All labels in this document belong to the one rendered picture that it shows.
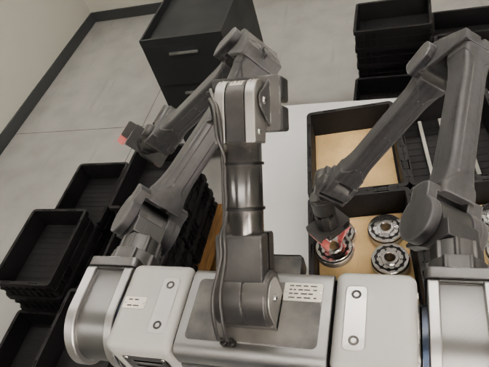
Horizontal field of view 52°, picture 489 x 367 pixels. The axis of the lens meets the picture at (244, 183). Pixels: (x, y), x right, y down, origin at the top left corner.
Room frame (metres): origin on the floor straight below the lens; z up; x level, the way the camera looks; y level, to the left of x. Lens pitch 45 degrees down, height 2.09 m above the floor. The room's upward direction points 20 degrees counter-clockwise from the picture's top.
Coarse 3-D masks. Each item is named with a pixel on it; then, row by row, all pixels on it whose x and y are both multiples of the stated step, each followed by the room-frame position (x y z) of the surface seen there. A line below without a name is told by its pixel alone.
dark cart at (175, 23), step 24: (168, 0) 2.84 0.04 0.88; (192, 0) 2.77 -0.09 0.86; (216, 0) 2.66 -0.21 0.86; (240, 0) 2.60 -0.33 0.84; (168, 24) 2.59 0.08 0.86; (192, 24) 2.49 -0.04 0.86; (216, 24) 2.40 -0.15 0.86; (240, 24) 2.50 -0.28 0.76; (144, 48) 2.44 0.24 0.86; (168, 48) 2.38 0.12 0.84; (192, 48) 2.32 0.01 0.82; (168, 72) 2.41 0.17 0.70; (192, 72) 2.35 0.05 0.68; (168, 96) 2.43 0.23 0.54
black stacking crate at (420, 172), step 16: (432, 112) 1.25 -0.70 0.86; (416, 128) 1.24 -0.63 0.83; (432, 128) 1.21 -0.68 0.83; (480, 128) 1.13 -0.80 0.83; (416, 144) 1.17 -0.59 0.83; (432, 144) 1.14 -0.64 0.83; (480, 144) 1.07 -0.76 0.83; (416, 160) 1.10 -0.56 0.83; (432, 160) 1.07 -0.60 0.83; (480, 160) 1.00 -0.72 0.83; (416, 176) 1.03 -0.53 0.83
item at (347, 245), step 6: (348, 240) 0.82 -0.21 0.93; (318, 246) 0.84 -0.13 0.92; (342, 246) 0.81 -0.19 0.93; (348, 246) 0.81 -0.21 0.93; (318, 252) 0.82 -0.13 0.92; (324, 252) 0.82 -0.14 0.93; (342, 252) 0.80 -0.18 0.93; (348, 252) 0.79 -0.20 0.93; (324, 258) 0.80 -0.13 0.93; (330, 258) 0.79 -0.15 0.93; (336, 258) 0.79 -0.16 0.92; (342, 258) 0.78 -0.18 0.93
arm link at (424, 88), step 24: (432, 48) 0.76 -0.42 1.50; (408, 72) 0.77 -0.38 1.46; (408, 96) 0.76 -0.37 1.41; (432, 96) 0.73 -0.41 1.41; (384, 120) 0.78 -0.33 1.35; (408, 120) 0.75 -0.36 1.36; (360, 144) 0.81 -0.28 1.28; (384, 144) 0.76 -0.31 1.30; (336, 168) 0.82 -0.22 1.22; (360, 168) 0.77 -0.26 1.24; (336, 192) 0.79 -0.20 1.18
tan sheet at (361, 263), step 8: (368, 216) 0.95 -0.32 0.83; (400, 216) 0.91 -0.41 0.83; (352, 224) 0.94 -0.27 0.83; (360, 224) 0.93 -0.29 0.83; (368, 224) 0.92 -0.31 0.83; (360, 232) 0.90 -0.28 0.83; (360, 240) 0.88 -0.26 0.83; (368, 240) 0.87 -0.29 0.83; (360, 248) 0.85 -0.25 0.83; (368, 248) 0.84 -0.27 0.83; (408, 248) 0.79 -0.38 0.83; (360, 256) 0.83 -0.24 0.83; (368, 256) 0.82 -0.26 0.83; (320, 264) 0.85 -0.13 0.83; (352, 264) 0.81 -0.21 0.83; (360, 264) 0.80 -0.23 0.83; (368, 264) 0.79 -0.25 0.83; (320, 272) 0.82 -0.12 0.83; (328, 272) 0.81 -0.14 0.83; (336, 272) 0.80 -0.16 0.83; (344, 272) 0.79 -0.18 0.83; (352, 272) 0.78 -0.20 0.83; (360, 272) 0.78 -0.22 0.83; (368, 272) 0.77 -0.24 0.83; (408, 272) 0.72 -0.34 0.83
